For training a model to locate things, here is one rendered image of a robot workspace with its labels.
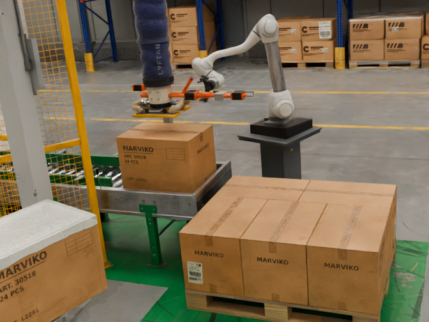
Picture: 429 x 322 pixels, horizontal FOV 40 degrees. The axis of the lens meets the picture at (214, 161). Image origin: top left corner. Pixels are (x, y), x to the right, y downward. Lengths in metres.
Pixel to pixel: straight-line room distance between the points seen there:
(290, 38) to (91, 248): 8.90
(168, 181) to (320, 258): 1.36
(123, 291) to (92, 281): 1.29
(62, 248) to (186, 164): 1.58
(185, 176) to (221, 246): 0.78
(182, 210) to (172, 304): 0.65
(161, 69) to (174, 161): 0.65
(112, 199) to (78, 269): 1.58
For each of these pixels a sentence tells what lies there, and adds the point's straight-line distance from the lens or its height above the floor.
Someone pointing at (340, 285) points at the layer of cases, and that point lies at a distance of 3.52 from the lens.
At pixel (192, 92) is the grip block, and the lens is 4.24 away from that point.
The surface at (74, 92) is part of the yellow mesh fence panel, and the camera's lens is 4.17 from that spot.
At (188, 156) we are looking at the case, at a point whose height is 0.84.
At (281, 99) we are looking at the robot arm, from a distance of 4.52.
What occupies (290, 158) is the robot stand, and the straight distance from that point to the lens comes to 4.84.
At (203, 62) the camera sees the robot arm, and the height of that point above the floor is 1.37.
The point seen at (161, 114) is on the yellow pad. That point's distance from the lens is 4.25.
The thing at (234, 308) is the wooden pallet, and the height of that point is 0.02.
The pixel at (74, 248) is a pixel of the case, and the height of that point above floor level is 0.91.
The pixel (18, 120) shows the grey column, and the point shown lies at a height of 1.33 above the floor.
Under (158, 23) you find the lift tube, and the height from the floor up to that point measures 1.73.
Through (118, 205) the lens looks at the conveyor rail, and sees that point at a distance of 4.42.
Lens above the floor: 2.13
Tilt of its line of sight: 19 degrees down
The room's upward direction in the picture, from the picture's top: 5 degrees counter-clockwise
